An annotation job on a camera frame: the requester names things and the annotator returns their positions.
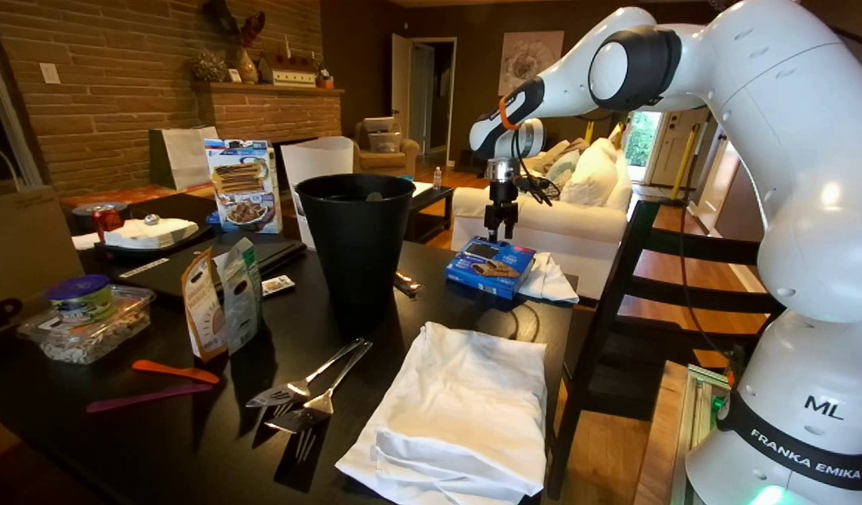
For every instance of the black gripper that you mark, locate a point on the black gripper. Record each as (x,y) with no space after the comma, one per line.
(505,187)

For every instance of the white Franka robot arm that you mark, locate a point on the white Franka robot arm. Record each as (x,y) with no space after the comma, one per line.
(804,207)

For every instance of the blue cardboard box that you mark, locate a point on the blue cardboard box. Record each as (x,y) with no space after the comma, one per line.
(489,271)

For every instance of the small wrapped candy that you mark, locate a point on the small wrapped candy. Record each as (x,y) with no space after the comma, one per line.
(280,284)

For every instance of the cereal box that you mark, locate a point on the cereal box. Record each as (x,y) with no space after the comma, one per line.
(246,187)

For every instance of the small white folded napkin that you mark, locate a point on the small white folded napkin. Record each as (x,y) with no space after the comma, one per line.
(548,280)

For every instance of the dark coffee table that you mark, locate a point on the dark coffee table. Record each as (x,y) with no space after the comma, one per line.
(432,207)

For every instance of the white sofa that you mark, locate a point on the white sofa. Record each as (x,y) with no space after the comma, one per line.
(580,214)

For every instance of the brown armchair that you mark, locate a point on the brown armchair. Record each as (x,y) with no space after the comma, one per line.
(388,151)

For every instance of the black waste bin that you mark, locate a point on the black waste bin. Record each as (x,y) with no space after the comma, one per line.
(354,243)

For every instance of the black wooden chair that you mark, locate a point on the black wooden chair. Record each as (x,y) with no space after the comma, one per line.
(663,283)

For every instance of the large white folded cloth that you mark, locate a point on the large white folded cloth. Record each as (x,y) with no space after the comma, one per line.
(458,423)

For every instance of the metal serving fork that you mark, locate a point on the metal serving fork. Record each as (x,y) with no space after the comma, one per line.
(342,375)

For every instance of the green white snack pouch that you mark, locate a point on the green white snack pouch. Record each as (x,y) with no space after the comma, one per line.
(241,297)

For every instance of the brown white snack pouch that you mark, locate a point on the brown white snack pouch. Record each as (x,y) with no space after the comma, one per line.
(204,309)

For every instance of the white paper bag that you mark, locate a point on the white paper bag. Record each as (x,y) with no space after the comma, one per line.
(189,158)

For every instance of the dried flower mantel decoration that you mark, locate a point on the dried flower mantel decoration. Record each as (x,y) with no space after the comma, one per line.
(234,37)

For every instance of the white covered dish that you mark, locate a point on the white covered dish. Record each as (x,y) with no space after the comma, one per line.
(154,231)

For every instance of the orange stick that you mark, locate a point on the orange stick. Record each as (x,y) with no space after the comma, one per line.
(177,371)

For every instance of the clear plastic food container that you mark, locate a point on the clear plastic food container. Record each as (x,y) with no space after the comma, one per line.
(93,332)

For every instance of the brown paper bag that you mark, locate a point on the brown paper bag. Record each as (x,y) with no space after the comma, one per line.
(23,249)

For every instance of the framed wall art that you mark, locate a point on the framed wall art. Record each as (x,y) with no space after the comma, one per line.
(533,59)

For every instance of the white wall light switch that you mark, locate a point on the white wall light switch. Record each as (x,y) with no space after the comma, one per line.
(50,74)

